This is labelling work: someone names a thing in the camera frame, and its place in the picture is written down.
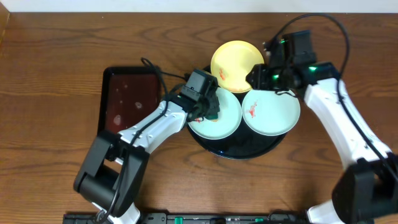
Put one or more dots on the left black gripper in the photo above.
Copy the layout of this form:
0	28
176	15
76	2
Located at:
209	106

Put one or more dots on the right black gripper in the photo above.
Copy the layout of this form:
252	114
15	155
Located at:
259	72

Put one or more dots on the light blue plate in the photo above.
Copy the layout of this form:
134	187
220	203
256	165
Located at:
269	114
229	118

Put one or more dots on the yellow plate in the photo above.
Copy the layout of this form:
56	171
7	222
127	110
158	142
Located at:
232	62

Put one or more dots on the green yellow sponge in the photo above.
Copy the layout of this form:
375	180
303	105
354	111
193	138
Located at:
214	118

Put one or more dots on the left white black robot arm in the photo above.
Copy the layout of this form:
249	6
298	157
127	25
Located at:
112	172

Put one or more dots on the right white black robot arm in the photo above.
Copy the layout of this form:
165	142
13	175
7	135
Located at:
368	187

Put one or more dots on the round black tray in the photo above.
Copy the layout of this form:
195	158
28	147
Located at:
244	143

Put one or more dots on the rectangular dark brown tray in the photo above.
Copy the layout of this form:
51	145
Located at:
128	95

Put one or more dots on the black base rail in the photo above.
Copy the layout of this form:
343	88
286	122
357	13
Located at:
163	218

